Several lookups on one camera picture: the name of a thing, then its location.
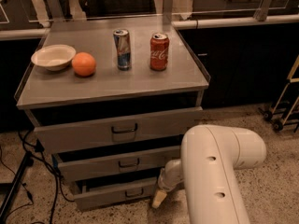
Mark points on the grey bottom drawer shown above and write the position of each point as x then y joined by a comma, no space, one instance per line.
91,198

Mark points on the yellow wheeled cart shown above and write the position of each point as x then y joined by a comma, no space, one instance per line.
284,110

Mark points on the red cola can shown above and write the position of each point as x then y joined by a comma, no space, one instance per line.
159,45

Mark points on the grey drawer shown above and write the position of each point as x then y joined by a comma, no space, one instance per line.
91,198
106,132
118,164

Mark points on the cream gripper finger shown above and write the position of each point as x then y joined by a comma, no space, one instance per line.
158,198

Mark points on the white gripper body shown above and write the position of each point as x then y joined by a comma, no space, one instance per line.
164,181

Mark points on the white bowl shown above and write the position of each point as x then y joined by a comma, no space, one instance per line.
54,57

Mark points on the white horizontal rail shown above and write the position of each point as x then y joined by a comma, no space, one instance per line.
179,25

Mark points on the grey middle drawer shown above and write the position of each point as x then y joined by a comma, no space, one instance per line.
118,164

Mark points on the black tripod leg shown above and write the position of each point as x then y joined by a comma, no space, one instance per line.
13,187

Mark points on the blue silver energy drink can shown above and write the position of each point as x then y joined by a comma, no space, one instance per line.
123,48

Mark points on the grey metal post right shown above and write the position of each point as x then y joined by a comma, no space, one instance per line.
262,11

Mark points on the orange fruit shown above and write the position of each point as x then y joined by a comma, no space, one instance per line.
84,64

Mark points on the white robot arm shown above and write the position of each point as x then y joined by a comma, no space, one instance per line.
209,156

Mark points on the grey metal post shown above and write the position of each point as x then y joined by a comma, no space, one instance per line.
262,11
167,11
56,10

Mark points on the grey metal drawer cabinet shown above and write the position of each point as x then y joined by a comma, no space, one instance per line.
50,98

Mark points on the grey top drawer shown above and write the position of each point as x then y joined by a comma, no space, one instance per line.
106,132

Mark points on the grey metal post left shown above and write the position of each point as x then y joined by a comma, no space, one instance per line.
56,10

